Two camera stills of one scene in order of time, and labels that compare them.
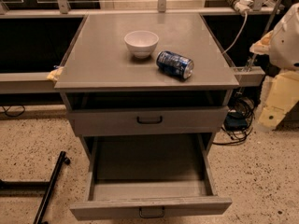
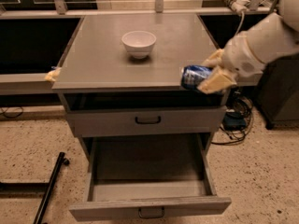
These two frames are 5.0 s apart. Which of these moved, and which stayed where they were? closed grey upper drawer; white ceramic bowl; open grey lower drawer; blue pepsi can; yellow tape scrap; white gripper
Moved: blue pepsi can; white gripper
Stayed: yellow tape scrap; closed grey upper drawer; white ceramic bowl; open grey lower drawer
